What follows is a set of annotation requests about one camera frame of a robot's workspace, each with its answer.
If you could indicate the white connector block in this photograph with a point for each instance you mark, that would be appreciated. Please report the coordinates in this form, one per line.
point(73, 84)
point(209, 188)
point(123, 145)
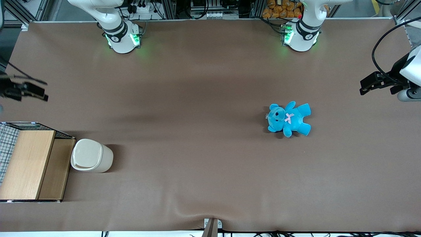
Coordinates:
point(220, 15)

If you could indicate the blue teddy bear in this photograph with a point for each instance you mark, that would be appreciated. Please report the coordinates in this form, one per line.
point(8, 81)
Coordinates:
point(279, 118)

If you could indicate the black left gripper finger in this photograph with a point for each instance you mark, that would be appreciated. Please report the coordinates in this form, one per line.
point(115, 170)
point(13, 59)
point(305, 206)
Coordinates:
point(367, 90)
point(373, 79)

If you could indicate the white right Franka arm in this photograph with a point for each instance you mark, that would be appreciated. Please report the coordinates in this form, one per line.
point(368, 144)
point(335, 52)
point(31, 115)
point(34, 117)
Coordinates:
point(120, 42)

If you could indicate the aluminium frame post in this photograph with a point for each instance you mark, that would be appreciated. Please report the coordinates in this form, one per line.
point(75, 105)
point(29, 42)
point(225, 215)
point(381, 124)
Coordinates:
point(399, 16)

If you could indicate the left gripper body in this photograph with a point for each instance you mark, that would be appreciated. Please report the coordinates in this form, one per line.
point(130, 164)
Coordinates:
point(395, 78)

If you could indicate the white trash can lid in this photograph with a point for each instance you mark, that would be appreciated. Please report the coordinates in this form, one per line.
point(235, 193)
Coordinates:
point(86, 154)

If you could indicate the dark wooden shelf board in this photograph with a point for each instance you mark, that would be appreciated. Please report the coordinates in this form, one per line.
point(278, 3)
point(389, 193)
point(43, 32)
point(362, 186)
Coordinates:
point(54, 171)

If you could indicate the light wooden shelf board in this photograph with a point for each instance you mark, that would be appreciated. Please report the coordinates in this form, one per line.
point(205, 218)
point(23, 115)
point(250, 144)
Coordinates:
point(26, 164)

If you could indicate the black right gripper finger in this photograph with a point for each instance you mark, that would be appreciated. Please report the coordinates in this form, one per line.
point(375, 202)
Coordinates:
point(36, 97)
point(35, 87)

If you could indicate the white power strip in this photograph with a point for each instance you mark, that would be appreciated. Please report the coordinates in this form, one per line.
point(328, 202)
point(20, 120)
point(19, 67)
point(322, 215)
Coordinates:
point(144, 8)

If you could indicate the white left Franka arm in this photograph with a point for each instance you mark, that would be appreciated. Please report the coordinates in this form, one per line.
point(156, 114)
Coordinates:
point(301, 41)

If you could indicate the brown table mat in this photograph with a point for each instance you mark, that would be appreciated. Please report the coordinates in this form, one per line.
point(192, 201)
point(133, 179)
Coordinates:
point(197, 98)

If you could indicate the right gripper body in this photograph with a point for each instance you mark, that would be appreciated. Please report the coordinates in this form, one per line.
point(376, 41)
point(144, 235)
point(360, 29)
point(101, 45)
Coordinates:
point(7, 89)

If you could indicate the brown camera pole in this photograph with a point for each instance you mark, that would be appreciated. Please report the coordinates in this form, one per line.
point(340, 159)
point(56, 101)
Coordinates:
point(210, 231)

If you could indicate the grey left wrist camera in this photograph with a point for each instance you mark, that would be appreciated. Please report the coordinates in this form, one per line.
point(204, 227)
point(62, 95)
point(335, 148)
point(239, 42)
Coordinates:
point(411, 96)

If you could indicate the aluminium frame strut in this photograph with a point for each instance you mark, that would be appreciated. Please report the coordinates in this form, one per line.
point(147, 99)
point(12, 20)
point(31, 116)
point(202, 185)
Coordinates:
point(23, 19)

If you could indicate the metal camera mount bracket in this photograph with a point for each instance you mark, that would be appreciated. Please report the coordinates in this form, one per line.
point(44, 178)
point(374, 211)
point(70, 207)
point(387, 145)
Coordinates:
point(219, 224)

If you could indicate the beige trash can body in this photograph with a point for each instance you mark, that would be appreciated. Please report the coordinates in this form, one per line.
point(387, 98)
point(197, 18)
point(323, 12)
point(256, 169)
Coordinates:
point(107, 158)

